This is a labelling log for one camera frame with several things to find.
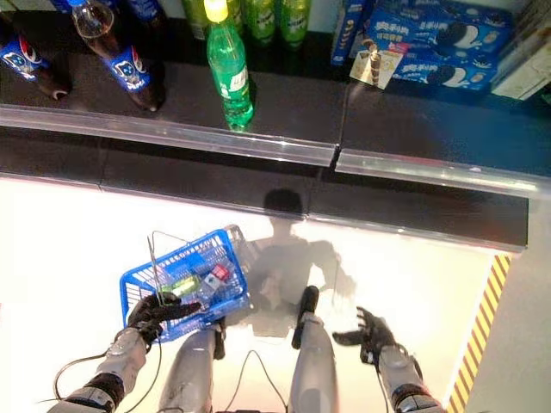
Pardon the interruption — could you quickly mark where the Pepsi bottle blue label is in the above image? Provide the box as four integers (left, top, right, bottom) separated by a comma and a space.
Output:
127, 0, 170, 27
0, 11, 73, 102
70, 0, 168, 114

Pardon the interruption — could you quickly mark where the silver left robot leg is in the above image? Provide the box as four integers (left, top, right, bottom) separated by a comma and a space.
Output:
157, 320, 228, 413

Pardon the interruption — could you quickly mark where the green Sprite bottle yellow cap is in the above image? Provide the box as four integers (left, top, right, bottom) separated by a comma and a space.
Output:
202, 0, 256, 133

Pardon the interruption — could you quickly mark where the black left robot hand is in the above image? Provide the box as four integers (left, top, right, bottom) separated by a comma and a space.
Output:
126, 291, 202, 345

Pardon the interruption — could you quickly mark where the beige cardboard snack box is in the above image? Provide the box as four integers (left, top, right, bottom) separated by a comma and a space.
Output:
488, 0, 551, 103

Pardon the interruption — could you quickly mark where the beige wafer roll box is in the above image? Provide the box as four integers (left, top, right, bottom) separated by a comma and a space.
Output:
348, 37, 409, 90

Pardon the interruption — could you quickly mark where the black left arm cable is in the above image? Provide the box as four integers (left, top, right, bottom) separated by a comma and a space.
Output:
36, 334, 165, 408

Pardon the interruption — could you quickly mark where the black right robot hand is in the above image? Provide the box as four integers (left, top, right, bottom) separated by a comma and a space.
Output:
332, 305, 399, 365

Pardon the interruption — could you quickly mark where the blue plastic shopping basket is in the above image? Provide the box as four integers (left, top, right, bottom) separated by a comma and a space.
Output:
119, 223, 256, 344

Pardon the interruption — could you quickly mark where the black store shelf unit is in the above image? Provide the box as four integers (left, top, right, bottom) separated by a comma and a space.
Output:
0, 0, 551, 260

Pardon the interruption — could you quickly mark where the green drink can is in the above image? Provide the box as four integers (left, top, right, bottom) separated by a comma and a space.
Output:
170, 276, 204, 297
242, 0, 278, 47
180, 0, 213, 41
278, 0, 313, 50

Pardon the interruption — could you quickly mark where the blue Oreo cookie box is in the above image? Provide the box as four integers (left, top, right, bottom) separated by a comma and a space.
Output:
391, 52, 499, 93
364, 4, 514, 60

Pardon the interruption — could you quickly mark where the clear water bottle red cap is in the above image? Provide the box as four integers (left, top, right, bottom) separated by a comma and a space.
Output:
188, 256, 243, 305

